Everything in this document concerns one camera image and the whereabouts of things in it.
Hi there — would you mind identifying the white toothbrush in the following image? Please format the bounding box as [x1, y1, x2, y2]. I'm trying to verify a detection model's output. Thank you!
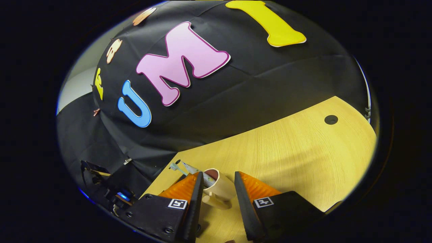
[175, 159, 203, 174]

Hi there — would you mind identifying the white toothpaste tube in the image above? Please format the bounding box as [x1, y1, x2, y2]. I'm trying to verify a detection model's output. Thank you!
[169, 161, 207, 179]

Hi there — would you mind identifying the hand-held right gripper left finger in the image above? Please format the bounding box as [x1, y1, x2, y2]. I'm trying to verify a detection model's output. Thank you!
[120, 171, 204, 243]

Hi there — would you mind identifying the wooden desktop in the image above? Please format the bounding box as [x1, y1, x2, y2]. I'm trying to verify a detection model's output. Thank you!
[140, 96, 377, 243]

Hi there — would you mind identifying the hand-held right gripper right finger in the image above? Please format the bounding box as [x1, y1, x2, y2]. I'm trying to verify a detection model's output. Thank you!
[234, 171, 326, 242]

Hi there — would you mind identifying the beige cup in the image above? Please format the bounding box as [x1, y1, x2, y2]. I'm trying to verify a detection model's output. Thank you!
[201, 168, 237, 210]

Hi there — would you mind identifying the white cable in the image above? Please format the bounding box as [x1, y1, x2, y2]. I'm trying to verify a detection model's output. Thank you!
[354, 57, 372, 124]

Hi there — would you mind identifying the black backdrop cloth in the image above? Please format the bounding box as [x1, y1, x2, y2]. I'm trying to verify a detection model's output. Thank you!
[57, 0, 370, 203]

